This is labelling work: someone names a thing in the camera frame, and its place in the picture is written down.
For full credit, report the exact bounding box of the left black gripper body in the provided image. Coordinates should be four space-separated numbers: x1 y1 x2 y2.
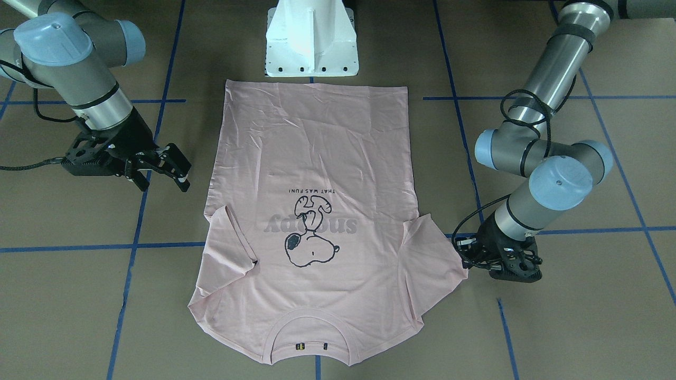
473 213 525 269

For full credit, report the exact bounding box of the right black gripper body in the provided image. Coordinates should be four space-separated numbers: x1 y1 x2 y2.
89 107 159 169

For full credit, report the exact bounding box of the pink Snoopy t-shirt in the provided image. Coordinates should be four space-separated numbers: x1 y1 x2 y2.
188 80 467 366

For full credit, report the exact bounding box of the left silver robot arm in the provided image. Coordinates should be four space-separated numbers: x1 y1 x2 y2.
452 1 674 277

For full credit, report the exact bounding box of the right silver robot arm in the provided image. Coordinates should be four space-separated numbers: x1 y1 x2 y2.
2 1 191 192

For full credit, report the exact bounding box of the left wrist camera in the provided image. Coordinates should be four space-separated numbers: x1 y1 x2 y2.
489 237 542 283

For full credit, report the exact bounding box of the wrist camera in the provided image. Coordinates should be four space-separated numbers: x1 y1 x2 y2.
60 132 125 176
489 237 542 283

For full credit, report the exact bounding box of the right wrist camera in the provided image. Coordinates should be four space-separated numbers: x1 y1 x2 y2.
60 132 125 176

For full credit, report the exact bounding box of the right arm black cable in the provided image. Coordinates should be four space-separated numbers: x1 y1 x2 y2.
0 58 80 172

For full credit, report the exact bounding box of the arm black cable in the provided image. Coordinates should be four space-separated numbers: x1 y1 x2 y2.
0 58 80 172
452 53 579 270

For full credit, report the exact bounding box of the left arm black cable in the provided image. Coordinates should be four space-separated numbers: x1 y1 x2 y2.
452 53 579 270

